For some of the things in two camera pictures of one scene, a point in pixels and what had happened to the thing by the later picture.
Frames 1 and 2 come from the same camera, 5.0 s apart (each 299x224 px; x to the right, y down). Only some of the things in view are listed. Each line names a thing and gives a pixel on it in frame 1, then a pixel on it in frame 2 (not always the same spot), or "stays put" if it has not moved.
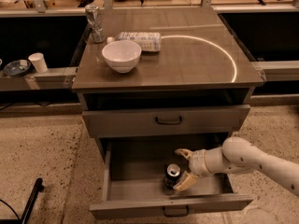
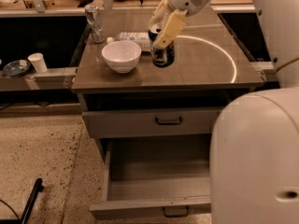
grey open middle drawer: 135,175 stays put
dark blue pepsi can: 172,175 to 162,57
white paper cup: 38,62 stays put
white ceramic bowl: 121,56 stays put
